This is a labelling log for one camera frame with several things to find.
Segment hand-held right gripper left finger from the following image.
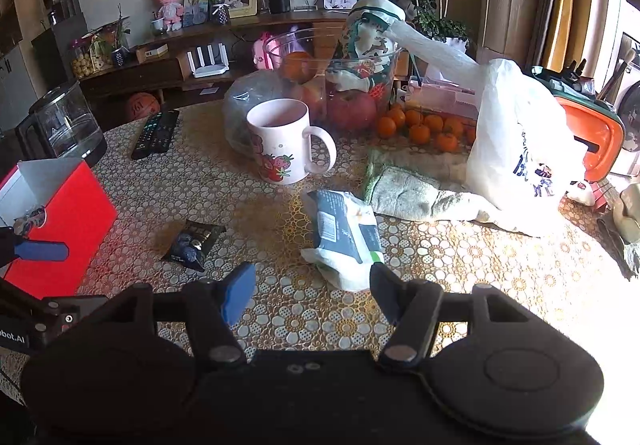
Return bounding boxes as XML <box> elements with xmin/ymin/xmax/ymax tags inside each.
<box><xmin>102</xmin><ymin>262</ymin><xmax>257</xmax><ymax>371</ymax></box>

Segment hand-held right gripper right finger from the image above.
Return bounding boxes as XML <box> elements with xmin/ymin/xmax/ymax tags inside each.
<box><xmin>369</xmin><ymin>263</ymin><xmax>531</xmax><ymax>371</ymax></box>

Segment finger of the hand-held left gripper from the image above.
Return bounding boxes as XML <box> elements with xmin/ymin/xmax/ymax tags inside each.
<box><xmin>0</xmin><ymin>225</ymin><xmax>70</xmax><ymax>267</ymax></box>
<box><xmin>42</xmin><ymin>295</ymin><xmax>111</xmax><ymax>315</ymax></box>

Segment red storage box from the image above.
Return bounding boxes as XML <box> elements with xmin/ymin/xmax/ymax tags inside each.
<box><xmin>0</xmin><ymin>157</ymin><xmax>119</xmax><ymax>299</ymax></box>

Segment wet wipes pack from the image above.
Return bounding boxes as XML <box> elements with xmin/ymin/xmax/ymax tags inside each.
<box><xmin>300</xmin><ymin>189</ymin><xmax>386</xmax><ymax>294</ymax></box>

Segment floral lace-covered desktop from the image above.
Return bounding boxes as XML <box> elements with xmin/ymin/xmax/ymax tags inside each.
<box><xmin>0</xmin><ymin>100</ymin><xmax>640</xmax><ymax>381</ymax></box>

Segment dark blueberry snack packet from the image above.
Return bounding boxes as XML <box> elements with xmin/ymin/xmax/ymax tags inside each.
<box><xmin>160</xmin><ymin>219</ymin><xmax>227</xmax><ymax>274</ymax></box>

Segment green white towel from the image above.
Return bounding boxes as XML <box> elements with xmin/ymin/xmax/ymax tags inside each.
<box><xmin>362</xmin><ymin>150</ymin><xmax>504</xmax><ymax>224</ymax></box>

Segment glass kettle with black base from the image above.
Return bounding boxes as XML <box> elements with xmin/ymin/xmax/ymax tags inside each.
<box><xmin>15</xmin><ymin>79</ymin><xmax>109</xmax><ymax>169</ymax></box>

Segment white strawberry-print mug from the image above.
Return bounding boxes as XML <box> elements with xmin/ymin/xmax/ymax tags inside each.
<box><xmin>245</xmin><ymin>98</ymin><xmax>338</xmax><ymax>186</ymax></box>

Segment black remote control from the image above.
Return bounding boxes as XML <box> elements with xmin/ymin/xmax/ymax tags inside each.
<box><xmin>130</xmin><ymin>109</ymin><xmax>181</xmax><ymax>161</ymax></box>

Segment pile of tangerines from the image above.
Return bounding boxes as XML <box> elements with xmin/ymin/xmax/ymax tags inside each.
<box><xmin>376</xmin><ymin>105</ymin><xmax>479</xmax><ymax>154</ymax></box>

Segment basketball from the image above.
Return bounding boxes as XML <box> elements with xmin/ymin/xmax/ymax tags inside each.
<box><xmin>125</xmin><ymin>92</ymin><xmax>162</xmax><ymax>122</ymax></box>

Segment crumpled clear plastic bag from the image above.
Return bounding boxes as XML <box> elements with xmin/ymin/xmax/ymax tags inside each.
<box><xmin>222</xmin><ymin>69</ymin><xmax>281</xmax><ymax>158</ymax></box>

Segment red apple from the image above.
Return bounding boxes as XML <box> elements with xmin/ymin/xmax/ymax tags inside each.
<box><xmin>327</xmin><ymin>92</ymin><xmax>379</xmax><ymax>131</ymax></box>

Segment white plastic shopping bag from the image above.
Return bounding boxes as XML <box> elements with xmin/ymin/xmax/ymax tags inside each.
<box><xmin>465</xmin><ymin>58</ymin><xmax>586</xmax><ymax>239</ymax></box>

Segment jar of golden sweets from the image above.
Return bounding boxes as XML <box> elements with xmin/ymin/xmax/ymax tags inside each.
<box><xmin>69</xmin><ymin>37</ymin><xmax>114</xmax><ymax>78</ymax></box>

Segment clear plastic fruit bucket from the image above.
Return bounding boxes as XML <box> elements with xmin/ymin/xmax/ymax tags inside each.
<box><xmin>262</xmin><ymin>27</ymin><xmax>402</xmax><ymax>132</ymax></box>

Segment pink plastic box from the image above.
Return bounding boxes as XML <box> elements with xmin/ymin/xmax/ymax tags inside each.
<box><xmin>404</xmin><ymin>77</ymin><xmax>482</xmax><ymax>119</ymax></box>

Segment wooden television cabinet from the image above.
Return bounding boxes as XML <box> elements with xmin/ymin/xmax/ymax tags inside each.
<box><xmin>79</xmin><ymin>7</ymin><xmax>362</xmax><ymax>112</ymax></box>

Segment dark potted plant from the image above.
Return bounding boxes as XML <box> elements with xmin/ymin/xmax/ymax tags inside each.
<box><xmin>111</xmin><ymin>5</ymin><xmax>133</xmax><ymax>68</ymax></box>

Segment black coffee machine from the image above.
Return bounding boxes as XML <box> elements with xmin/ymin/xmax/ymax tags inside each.
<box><xmin>31</xmin><ymin>0</ymin><xmax>89</xmax><ymax>92</ymax></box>

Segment small white red packet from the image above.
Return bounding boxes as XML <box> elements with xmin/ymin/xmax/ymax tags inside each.
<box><xmin>567</xmin><ymin>179</ymin><xmax>599</xmax><ymax>207</ymax></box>

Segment small cardboard box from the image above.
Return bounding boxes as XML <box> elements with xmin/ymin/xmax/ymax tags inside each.
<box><xmin>135</xmin><ymin>43</ymin><xmax>170</xmax><ymax>64</ymax></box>

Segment white router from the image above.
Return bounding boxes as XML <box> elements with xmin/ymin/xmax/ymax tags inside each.
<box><xmin>186</xmin><ymin>49</ymin><xmax>231</xmax><ymax>78</ymax></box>

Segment orange fruit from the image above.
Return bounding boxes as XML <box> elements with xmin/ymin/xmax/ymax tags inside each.
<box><xmin>282</xmin><ymin>52</ymin><xmax>317</xmax><ymax>82</ymax></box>

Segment red binder clips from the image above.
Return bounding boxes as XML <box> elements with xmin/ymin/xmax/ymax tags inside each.
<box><xmin>595</xmin><ymin>182</ymin><xmax>619</xmax><ymax>214</ymax></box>

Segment pink toy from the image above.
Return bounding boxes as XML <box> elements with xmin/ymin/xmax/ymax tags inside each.
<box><xmin>252</xmin><ymin>32</ymin><xmax>279</xmax><ymax>71</ymax></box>

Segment dark green cloth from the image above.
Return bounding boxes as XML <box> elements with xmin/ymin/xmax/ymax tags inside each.
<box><xmin>597</xmin><ymin>217</ymin><xmax>640</xmax><ymax>279</ymax></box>

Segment green white printed bag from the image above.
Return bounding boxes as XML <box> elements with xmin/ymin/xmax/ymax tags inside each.
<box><xmin>337</xmin><ymin>0</ymin><xmax>494</xmax><ymax>94</ymax></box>

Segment orange carry case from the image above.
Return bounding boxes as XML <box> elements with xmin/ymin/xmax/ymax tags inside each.
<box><xmin>530</xmin><ymin>66</ymin><xmax>626</xmax><ymax>184</ymax></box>

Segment pink plush doll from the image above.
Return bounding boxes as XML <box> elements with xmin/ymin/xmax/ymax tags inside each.
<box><xmin>151</xmin><ymin>0</ymin><xmax>186</xmax><ymax>32</ymax></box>

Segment black handheld radios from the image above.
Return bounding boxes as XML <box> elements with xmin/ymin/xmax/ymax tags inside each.
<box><xmin>562</xmin><ymin>58</ymin><xmax>596</xmax><ymax>94</ymax></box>

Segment white washing machine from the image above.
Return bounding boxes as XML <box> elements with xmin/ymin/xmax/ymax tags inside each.
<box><xmin>615</xmin><ymin>32</ymin><xmax>640</xmax><ymax>176</ymax></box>

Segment long-handled brush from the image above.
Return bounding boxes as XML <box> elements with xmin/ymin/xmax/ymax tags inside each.
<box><xmin>597</xmin><ymin>47</ymin><xmax>637</xmax><ymax>101</ymax></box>

